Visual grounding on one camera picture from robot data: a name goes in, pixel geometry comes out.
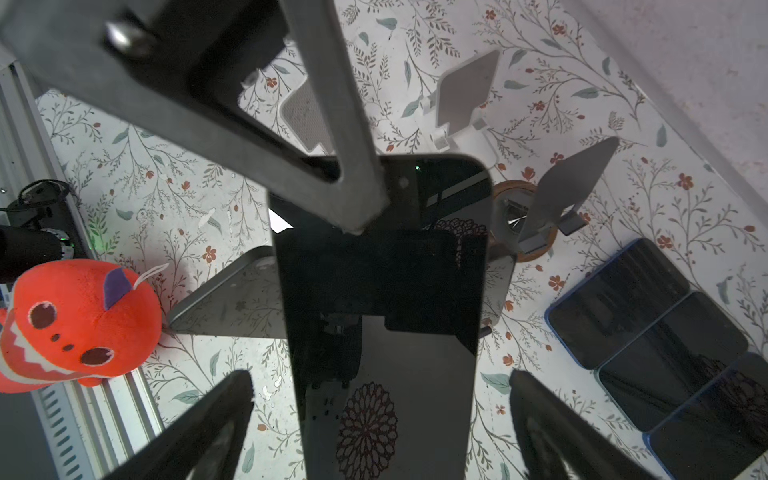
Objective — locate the wooden base phone stand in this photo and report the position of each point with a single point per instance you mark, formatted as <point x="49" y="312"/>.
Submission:
<point x="527" y="217"/>

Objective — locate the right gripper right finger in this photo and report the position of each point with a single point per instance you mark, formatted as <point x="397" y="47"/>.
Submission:
<point x="552" y="437"/>

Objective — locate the red shark plush toy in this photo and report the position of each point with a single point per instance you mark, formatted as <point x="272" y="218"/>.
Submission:
<point x="77" y="320"/>

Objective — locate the blue phone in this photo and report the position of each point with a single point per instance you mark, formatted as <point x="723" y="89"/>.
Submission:
<point x="721" y="431"/>
<point x="618" y="301"/>

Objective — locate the teal green phone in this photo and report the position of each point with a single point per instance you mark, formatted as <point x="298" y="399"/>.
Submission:
<point x="672" y="360"/>

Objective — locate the white phone stand rear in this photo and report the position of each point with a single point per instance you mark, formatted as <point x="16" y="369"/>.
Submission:
<point x="454" y="111"/>

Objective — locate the black phone front stand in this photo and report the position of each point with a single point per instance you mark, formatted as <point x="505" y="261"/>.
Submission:
<point x="383" y="326"/>

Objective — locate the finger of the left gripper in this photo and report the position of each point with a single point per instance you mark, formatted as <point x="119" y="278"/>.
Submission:
<point x="336" y="120"/>

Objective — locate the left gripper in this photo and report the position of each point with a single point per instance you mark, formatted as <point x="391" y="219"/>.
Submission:
<point x="176" y="68"/>

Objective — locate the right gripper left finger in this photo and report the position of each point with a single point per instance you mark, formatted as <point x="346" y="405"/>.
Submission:
<point x="203" y="443"/>

